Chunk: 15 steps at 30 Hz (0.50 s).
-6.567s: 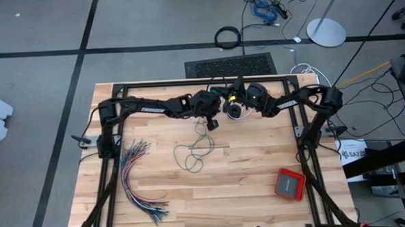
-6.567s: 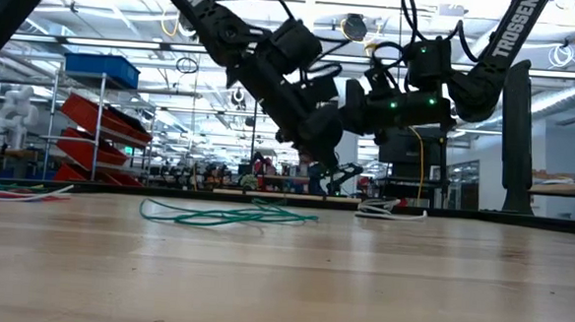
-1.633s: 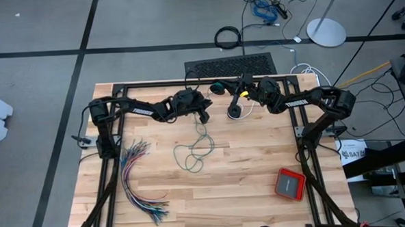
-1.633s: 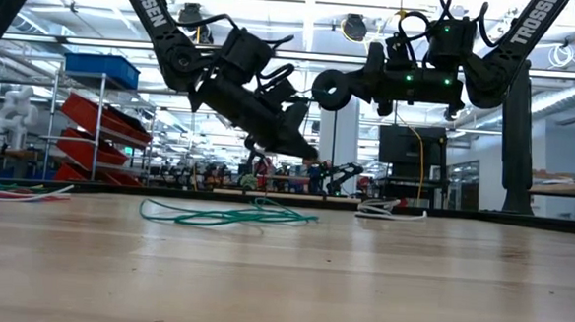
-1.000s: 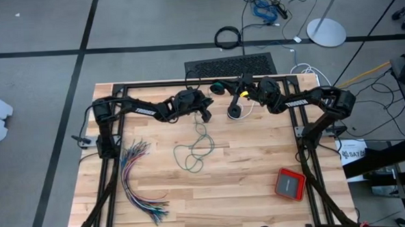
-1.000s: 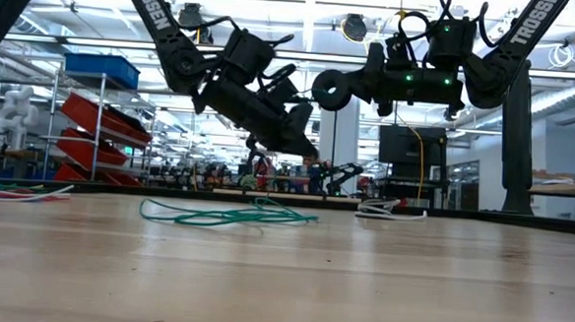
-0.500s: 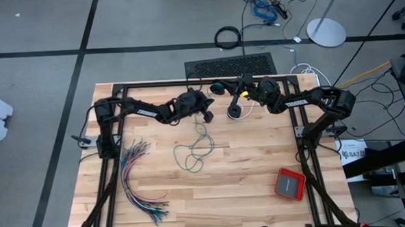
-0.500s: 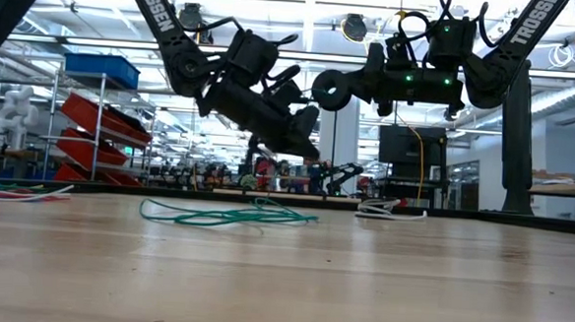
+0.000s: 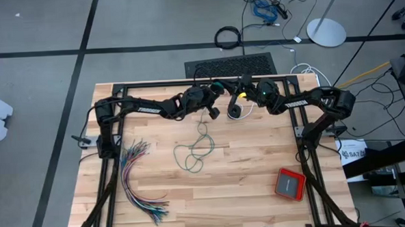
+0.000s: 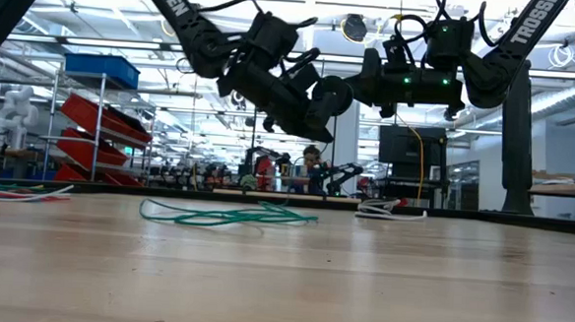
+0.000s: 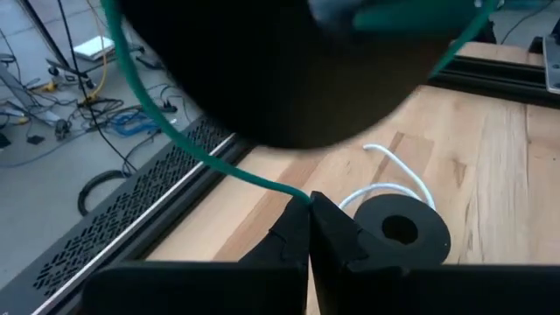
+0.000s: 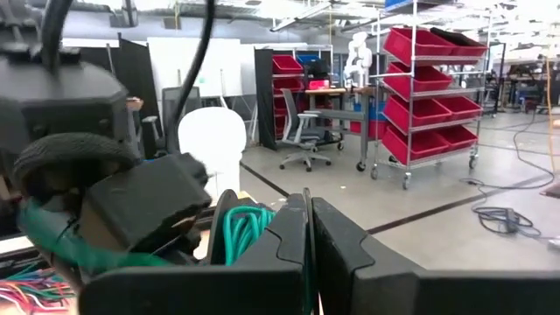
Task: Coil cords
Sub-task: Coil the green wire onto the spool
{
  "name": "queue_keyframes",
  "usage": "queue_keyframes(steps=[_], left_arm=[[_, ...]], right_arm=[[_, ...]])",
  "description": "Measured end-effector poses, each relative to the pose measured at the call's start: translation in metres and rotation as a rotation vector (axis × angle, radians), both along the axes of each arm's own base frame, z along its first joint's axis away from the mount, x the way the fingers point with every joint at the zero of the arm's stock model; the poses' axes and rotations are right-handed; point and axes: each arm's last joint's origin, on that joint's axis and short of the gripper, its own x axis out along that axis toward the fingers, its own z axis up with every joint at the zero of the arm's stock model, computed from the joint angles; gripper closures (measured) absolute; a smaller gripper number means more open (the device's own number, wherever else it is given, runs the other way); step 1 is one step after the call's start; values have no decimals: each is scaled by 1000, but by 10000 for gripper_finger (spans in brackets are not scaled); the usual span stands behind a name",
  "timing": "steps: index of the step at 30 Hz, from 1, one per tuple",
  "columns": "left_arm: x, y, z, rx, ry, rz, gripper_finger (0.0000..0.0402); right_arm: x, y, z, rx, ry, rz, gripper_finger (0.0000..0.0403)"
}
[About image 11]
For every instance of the white flat panel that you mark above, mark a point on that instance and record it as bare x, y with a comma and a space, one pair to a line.
94, 47

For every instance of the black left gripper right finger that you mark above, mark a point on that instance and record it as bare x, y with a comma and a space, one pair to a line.
415, 291

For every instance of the black equipment stand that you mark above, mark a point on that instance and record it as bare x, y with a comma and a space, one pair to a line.
46, 37

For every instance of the black power strip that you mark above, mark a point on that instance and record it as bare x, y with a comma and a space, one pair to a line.
168, 107

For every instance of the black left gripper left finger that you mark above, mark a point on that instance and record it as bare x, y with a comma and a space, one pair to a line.
197, 289

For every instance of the grey metal mounting plate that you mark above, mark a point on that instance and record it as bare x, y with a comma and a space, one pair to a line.
552, 65

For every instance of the black power adapter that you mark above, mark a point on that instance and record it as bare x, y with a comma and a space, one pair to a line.
149, 61

